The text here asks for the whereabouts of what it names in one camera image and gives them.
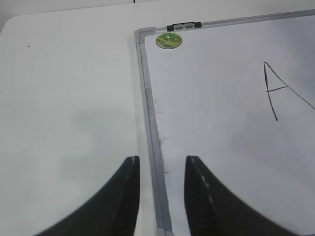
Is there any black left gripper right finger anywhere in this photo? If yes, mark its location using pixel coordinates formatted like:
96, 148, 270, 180
184, 156, 294, 236

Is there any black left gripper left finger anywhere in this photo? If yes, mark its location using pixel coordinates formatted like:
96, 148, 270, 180
40, 156, 140, 236

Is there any round green magnet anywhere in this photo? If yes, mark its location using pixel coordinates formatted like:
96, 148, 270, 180
156, 33, 183, 49

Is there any white board with aluminium frame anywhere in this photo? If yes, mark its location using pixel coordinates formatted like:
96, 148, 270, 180
135, 10, 315, 236

